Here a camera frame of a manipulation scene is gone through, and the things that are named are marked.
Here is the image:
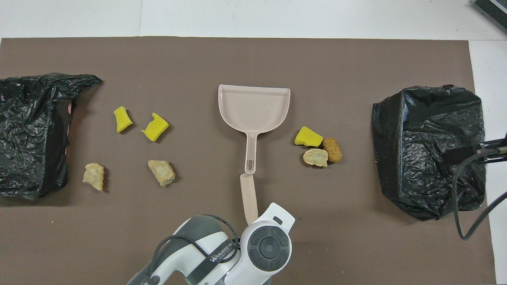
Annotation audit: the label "brown foam chunk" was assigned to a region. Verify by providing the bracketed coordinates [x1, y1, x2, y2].
[322, 137, 343, 163]

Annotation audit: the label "beige foam chunk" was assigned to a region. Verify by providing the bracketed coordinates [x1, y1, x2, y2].
[148, 160, 176, 187]
[303, 148, 329, 167]
[82, 163, 105, 192]

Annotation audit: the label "yellow sponge piece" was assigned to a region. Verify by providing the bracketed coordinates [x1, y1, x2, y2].
[141, 112, 170, 142]
[113, 106, 134, 133]
[294, 126, 324, 147]

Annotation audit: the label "beige plastic dustpan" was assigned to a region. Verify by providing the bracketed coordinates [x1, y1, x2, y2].
[218, 84, 291, 175]

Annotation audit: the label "beige brush black bristles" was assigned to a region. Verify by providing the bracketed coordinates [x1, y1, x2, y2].
[240, 173, 259, 225]

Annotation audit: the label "black bag lined bin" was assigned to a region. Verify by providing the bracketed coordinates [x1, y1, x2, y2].
[371, 84, 488, 221]

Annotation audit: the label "black bag bin pink inside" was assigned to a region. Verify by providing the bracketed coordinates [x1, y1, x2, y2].
[0, 72, 103, 200]

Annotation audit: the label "grey ribbed object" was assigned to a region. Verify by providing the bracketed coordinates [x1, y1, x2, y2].
[472, 0, 507, 33]

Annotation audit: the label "brown table mat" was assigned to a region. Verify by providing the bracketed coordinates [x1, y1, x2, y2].
[0, 37, 497, 285]

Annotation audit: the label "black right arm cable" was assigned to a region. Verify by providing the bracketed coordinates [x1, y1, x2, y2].
[452, 152, 507, 240]

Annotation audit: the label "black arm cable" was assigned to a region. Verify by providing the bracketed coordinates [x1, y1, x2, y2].
[452, 152, 507, 240]
[149, 214, 241, 285]

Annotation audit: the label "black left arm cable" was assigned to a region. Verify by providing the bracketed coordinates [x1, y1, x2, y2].
[149, 214, 241, 285]

